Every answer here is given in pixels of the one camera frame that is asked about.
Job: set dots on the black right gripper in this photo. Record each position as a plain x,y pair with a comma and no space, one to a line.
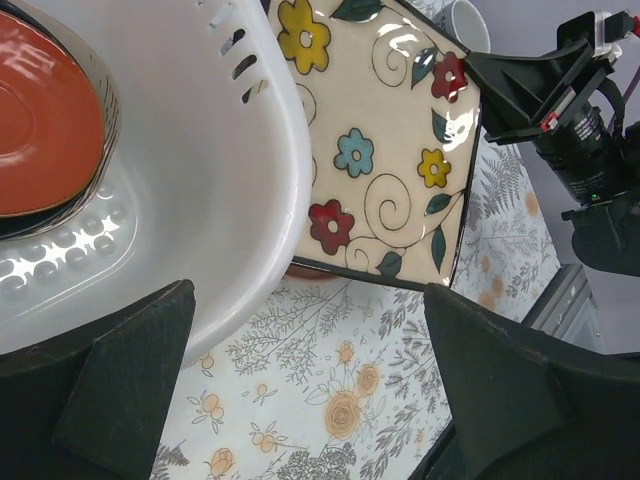
545,99

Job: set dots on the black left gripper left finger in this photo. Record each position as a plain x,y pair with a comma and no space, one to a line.
92,403

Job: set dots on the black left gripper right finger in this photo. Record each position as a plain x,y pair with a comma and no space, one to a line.
526,405

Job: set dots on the square floral ceramic plate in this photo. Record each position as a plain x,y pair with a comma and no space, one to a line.
394,126

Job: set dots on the red round saucer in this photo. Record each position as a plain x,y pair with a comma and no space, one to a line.
52,129

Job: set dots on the black round plate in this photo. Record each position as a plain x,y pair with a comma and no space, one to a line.
33,224

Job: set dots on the white plastic bin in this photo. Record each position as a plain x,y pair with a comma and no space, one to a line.
209,180

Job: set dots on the grey mug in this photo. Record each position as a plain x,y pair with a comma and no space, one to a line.
462,20

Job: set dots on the floral tablecloth mat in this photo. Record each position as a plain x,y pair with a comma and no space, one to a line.
337,379

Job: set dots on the pink bottom plate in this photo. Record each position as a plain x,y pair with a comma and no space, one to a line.
308,274

